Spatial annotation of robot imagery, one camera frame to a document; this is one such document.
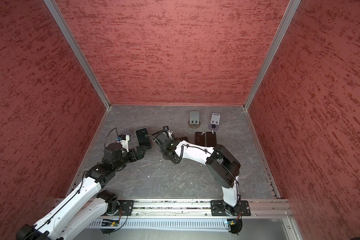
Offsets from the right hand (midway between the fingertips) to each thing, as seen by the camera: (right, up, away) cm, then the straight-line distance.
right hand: (167, 147), depth 89 cm
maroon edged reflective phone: (+22, +4, +13) cm, 26 cm away
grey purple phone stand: (-30, +8, +13) cm, 33 cm away
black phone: (-14, +3, +1) cm, 15 cm away
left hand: (-14, -1, -8) cm, 16 cm away
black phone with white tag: (+29, +3, +12) cm, 32 cm away
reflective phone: (+9, +4, +13) cm, 16 cm away
